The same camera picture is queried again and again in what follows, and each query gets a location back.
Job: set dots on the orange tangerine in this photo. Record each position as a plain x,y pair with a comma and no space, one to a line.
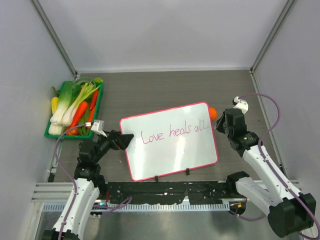
213,113

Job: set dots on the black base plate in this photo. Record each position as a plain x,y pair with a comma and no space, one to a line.
169,192

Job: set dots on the green leaf vegetable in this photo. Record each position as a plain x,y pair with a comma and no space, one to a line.
83,130

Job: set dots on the white slotted cable duct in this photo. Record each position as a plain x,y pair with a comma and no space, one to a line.
183,207

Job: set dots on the green white bok choy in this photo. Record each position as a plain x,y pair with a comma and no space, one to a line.
65,98

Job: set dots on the green plastic tray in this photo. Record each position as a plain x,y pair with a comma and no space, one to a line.
53,130

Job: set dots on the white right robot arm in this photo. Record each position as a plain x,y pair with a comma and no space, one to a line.
287,209

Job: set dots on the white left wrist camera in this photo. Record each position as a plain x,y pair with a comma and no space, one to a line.
97,126

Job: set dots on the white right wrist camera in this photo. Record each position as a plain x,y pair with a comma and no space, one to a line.
240,104

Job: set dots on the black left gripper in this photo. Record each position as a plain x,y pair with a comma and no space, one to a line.
118,140

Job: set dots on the orange toy carrot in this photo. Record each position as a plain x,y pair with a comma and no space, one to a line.
81,110

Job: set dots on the green white leek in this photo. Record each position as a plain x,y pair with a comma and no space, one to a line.
84,93

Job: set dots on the red toy chili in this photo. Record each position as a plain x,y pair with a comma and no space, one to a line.
92,106

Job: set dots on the black whiteboard stand clip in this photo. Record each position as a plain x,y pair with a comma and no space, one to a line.
187,171

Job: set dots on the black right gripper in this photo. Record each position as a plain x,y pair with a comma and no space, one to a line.
219,127

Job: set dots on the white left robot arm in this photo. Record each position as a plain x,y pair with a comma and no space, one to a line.
88,185

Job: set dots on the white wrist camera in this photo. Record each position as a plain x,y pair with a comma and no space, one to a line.
240,104
97,126

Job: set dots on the yellow toy pepper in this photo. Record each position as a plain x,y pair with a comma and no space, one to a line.
54,104

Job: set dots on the pink framed whiteboard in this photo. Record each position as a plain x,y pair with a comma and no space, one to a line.
170,141

